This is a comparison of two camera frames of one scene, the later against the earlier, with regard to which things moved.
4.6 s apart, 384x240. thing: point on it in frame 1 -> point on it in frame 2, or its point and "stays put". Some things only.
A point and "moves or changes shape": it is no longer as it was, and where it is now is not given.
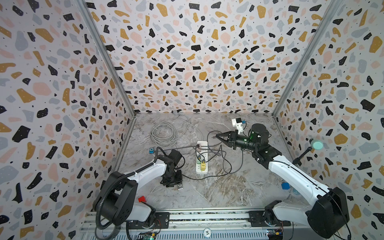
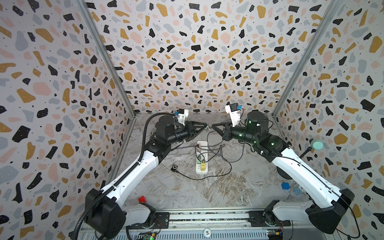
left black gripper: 172,184 -> 192,127
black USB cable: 221,148 stays put
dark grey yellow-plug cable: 221,147 moves or changes shape
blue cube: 285,186 stays put
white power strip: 203,154 stays put
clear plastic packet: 296,191 stays put
